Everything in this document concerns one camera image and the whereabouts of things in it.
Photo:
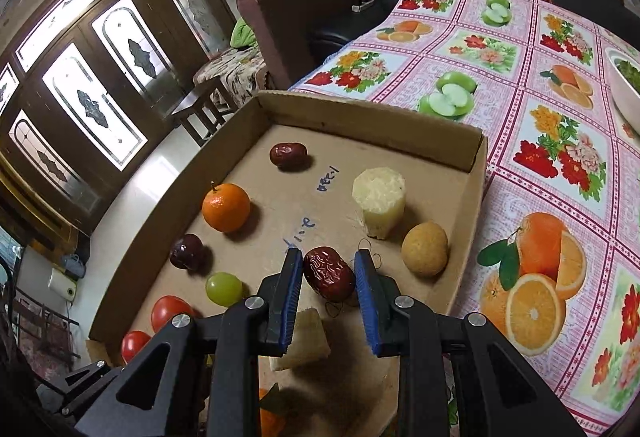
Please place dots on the floral seat cushion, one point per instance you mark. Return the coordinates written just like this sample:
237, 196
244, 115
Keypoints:
235, 67

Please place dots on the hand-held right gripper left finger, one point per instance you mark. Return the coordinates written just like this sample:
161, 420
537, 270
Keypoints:
292, 304

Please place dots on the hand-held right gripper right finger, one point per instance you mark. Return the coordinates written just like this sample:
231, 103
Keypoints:
365, 304

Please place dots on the shallow cardboard box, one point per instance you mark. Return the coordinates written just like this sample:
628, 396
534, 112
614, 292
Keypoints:
340, 152

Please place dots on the green leafy vegetables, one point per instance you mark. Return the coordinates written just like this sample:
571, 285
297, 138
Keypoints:
631, 74

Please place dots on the dark red plum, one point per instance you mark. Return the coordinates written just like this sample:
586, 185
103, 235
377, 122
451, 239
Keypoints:
186, 252

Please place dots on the large brown round fruit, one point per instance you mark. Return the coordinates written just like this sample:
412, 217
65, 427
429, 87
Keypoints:
425, 249

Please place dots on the wooden door with glass panes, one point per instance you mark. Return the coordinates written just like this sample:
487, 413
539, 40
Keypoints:
165, 47

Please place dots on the green cushion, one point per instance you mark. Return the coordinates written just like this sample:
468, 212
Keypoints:
244, 34

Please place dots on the red tomato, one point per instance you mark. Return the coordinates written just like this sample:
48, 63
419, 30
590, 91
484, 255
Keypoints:
167, 312
132, 346

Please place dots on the peeled wedge sugarcane piece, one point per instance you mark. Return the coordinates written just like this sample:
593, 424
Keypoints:
307, 337

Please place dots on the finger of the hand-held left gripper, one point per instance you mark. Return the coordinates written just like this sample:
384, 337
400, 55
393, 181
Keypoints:
92, 378

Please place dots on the white bowl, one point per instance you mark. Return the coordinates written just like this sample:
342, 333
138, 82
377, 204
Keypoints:
625, 104

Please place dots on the brown armchair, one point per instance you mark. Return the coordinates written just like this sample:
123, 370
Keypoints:
300, 17

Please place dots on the dark wooden stool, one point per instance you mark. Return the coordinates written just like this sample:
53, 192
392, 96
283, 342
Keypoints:
200, 107

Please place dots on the orange mandarin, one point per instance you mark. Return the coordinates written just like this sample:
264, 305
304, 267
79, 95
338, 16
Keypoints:
226, 208

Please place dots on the fruit and flower print tablecloth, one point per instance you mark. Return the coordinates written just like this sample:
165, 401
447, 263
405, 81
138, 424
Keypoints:
525, 82

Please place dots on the smooth red jujube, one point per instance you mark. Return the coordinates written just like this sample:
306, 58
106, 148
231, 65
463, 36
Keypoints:
288, 155

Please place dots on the wrinkled red jujube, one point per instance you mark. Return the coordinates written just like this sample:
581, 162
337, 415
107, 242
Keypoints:
330, 273

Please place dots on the green grape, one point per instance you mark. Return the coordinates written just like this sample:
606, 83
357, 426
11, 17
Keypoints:
223, 289

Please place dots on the peeled cylindrical sugarcane piece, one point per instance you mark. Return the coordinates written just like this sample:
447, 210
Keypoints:
378, 199

